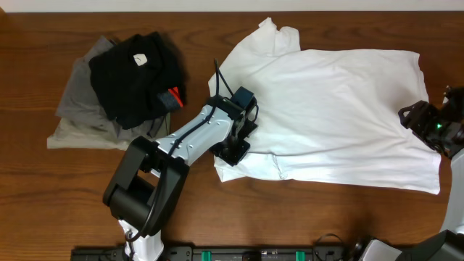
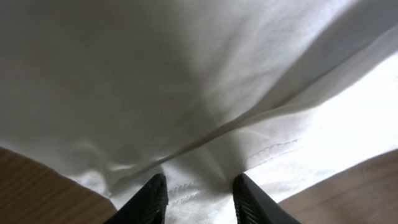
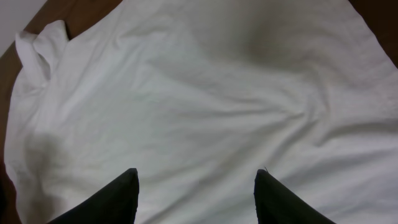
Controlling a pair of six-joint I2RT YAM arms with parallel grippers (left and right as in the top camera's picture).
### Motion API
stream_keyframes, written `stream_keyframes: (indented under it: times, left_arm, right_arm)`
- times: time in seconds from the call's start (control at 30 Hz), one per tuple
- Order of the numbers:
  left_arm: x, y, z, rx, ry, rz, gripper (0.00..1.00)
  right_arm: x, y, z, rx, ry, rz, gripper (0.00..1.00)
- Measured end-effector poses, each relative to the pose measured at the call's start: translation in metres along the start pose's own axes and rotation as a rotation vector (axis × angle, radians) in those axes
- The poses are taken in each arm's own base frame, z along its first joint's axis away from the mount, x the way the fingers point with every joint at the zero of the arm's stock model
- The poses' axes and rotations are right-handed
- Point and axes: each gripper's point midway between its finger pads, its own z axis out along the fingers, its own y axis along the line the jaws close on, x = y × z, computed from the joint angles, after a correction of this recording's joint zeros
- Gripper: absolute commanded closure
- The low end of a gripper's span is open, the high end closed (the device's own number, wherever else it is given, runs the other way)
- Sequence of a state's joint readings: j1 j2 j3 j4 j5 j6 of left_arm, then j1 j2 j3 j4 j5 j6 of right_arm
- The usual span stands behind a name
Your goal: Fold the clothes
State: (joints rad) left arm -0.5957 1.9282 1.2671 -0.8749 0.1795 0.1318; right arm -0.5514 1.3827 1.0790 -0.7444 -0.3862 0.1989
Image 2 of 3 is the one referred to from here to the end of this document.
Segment white t-shirt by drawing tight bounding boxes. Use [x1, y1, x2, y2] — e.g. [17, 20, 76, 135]
[1, 0, 397, 223]

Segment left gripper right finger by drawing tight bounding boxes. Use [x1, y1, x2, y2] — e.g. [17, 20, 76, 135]
[233, 174, 300, 224]

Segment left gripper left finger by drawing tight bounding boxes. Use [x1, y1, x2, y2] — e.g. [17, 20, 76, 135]
[104, 174, 169, 224]

